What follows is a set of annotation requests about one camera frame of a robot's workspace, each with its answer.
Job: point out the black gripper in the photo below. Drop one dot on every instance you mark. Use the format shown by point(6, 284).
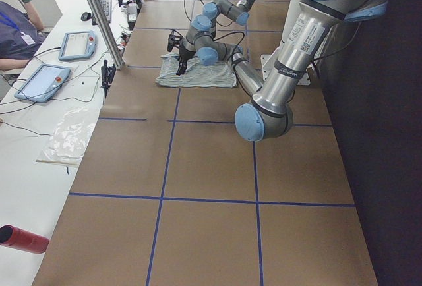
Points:
point(184, 55)

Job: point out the blue white striped polo shirt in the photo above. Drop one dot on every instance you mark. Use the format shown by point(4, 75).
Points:
point(196, 76)

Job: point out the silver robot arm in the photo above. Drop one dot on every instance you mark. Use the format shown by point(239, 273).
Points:
point(235, 12)
point(268, 114)

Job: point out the black gripper tool on desk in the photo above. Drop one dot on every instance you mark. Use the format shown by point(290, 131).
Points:
point(107, 74)

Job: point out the black keyboard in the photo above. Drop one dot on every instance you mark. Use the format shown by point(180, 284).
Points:
point(106, 6)

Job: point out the upper teach pendant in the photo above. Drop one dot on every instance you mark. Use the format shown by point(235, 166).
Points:
point(78, 46)

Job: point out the teach pendant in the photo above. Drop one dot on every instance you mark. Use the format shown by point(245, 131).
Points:
point(43, 84)
point(78, 46)

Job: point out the black computer mouse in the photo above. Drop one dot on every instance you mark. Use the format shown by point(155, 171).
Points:
point(85, 16)

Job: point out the clear plastic bag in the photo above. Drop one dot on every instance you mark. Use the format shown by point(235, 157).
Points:
point(70, 138)

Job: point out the lower teach pendant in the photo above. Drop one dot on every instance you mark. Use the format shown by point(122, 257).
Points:
point(43, 84)

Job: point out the seated person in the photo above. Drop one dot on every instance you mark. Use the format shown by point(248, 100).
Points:
point(21, 35)

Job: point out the red cylinder bottle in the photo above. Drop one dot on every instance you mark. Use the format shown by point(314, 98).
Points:
point(17, 238)

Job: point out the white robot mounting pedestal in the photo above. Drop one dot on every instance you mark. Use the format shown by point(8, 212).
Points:
point(284, 52)

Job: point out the aluminium frame post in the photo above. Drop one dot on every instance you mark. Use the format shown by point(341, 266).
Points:
point(106, 32)

